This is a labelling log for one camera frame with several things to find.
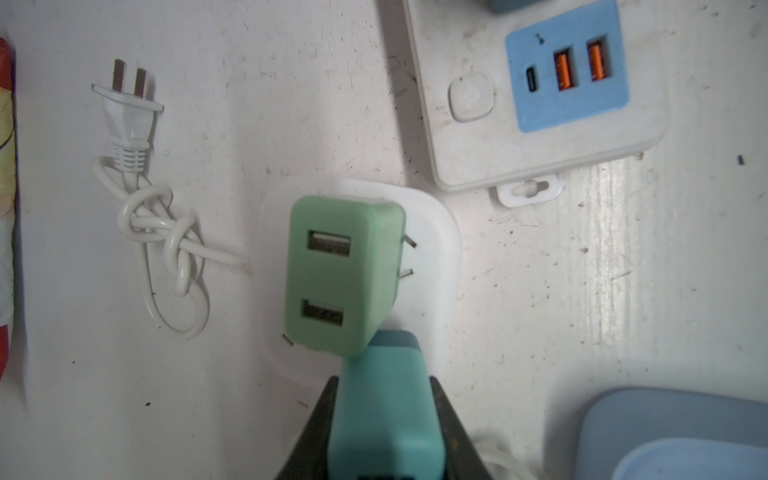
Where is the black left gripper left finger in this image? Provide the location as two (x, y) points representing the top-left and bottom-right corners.
(276, 376), (339, 480)

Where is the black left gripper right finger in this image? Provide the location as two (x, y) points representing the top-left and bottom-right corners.
(429, 376), (492, 480)

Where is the blue charger plug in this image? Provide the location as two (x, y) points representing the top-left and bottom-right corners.
(327, 330), (446, 479)

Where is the green charger plug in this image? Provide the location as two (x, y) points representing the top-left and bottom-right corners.
(284, 195), (407, 357)

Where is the long white pastel power strip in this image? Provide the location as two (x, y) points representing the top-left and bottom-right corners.
(404, 1), (668, 207)

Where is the teal charger plug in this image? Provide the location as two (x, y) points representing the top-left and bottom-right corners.
(488, 0), (540, 14)

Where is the blue square power strip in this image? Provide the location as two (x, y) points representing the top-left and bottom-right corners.
(573, 388), (767, 479)

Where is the red white chips bag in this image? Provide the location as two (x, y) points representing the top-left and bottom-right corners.
(0, 39), (17, 375)

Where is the white square power strip cable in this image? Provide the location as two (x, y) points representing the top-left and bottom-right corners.
(89, 58), (253, 342)

